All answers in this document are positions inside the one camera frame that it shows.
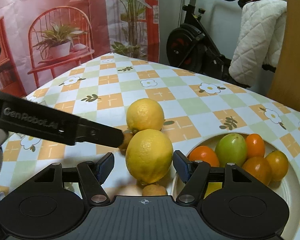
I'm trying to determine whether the black exercise bike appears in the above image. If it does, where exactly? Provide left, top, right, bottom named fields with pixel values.
left=166, top=0, right=258, bottom=88

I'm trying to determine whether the wooden board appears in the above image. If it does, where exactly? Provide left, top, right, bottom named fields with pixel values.
left=268, top=0, right=300, bottom=112

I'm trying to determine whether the white quilted blanket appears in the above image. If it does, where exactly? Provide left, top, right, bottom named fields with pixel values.
left=229, top=0, right=287, bottom=87

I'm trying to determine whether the small brown longan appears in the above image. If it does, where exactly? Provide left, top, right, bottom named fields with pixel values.
left=142, top=184, right=167, bottom=196
left=119, top=133, right=134, bottom=153

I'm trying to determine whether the small brown longan rear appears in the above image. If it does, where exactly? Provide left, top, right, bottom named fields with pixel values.
left=119, top=133, right=134, bottom=153

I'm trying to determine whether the dark orange tomato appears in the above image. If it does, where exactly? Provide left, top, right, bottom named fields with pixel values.
left=242, top=157, right=272, bottom=186

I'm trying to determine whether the green tomato front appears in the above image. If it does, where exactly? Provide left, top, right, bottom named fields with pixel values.
left=215, top=133, right=248, bottom=167

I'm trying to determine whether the yellow lemon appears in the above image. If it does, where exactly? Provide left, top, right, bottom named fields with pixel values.
left=126, top=98, right=165, bottom=134
left=125, top=129, right=173, bottom=185

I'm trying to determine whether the red printed backdrop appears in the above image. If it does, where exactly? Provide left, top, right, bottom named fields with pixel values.
left=0, top=0, right=159, bottom=97

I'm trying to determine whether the green tomato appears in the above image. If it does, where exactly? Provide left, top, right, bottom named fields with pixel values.
left=204, top=182, right=223, bottom=198
left=215, top=133, right=248, bottom=167

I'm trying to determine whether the small brown longan front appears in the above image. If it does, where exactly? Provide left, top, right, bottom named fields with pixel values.
left=142, top=184, right=167, bottom=196

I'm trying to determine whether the checkered floral tablecloth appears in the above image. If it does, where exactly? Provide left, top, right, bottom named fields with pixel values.
left=0, top=53, right=300, bottom=239

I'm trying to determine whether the orange yellow tomato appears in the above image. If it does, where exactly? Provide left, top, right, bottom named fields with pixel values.
left=266, top=150, right=289, bottom=181

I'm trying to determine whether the bright orange tomato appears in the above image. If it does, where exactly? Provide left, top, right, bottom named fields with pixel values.
left=188, top=146, right=219, bottom=167

